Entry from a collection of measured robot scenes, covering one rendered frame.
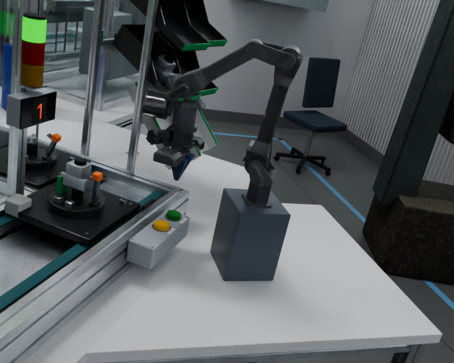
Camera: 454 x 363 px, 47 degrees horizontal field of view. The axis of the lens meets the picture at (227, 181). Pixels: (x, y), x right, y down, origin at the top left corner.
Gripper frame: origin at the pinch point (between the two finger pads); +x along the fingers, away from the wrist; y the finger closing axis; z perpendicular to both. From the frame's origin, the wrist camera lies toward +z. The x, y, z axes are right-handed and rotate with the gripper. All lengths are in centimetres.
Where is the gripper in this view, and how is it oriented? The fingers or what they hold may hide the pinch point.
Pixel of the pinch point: (177, 168)
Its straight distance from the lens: 137.1
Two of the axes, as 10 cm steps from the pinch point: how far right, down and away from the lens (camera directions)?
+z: -9.3, -2.7, 2.7
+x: -1.5, 9.1, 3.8
